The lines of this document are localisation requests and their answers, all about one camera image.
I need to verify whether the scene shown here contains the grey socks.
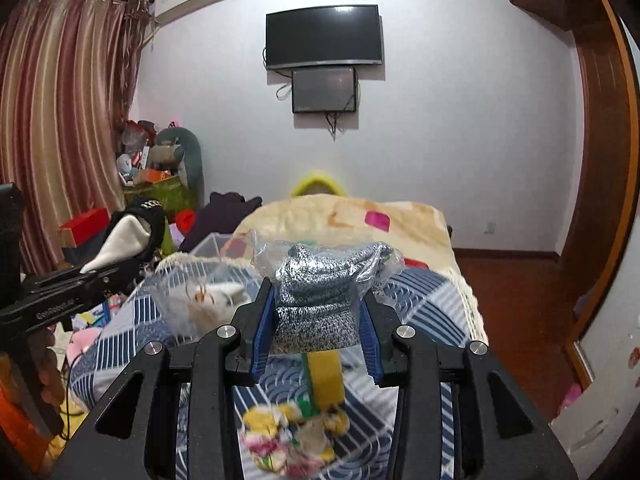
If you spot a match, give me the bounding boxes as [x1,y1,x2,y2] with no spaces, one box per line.
[250,231,405,354]

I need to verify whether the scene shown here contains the black hat white lining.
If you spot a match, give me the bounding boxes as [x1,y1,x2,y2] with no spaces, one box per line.
[80,196,166,282]

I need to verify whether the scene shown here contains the person left hand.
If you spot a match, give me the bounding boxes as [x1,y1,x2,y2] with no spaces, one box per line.
[29,328,65,413]

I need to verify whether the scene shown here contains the clear plastic storage bin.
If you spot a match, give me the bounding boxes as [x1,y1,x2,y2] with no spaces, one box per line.
[144,230,264,344]

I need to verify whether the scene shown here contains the yellow green sponge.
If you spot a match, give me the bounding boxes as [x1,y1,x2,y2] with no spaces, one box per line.
[304,350,345,411]

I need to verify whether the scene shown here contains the red box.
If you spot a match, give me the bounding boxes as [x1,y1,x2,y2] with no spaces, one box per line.
[58,208,110,248]

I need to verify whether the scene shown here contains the blue white patterned tablecloth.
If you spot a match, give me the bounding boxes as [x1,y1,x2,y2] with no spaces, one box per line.
[70,260,487,479]

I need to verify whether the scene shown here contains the floral yellow scrunchie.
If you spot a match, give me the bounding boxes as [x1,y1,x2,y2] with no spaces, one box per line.
[240,399,350,479]

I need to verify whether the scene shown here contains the beige patterned blanket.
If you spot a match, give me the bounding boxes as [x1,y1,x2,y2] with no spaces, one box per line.
[235,194,459,272]

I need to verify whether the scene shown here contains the dark purple garment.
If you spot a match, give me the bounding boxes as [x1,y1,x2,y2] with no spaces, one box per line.
[179,192,262,252]

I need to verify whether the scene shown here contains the green toy box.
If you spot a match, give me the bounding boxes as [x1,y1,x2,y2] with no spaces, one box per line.
[122,176,198,214]

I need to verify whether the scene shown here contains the yellow furry chair back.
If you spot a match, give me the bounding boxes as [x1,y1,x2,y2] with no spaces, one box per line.
[290,171,347,197]

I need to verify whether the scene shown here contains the grey green plush toy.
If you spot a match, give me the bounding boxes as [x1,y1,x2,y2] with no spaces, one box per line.
[148,127,203,192]

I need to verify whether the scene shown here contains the red striped curtain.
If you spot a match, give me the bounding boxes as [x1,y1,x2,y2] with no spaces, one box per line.
[1,0,151,274]

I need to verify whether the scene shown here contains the wooden door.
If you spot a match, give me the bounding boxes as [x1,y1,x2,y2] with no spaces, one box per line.
[562,0,639,344]

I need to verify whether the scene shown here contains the small black wall monitor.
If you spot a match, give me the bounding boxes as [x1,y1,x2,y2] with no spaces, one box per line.
[292,66,358,114]

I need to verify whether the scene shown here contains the large black wall television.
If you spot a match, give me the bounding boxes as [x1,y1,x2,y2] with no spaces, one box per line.
[265,4,383,70]

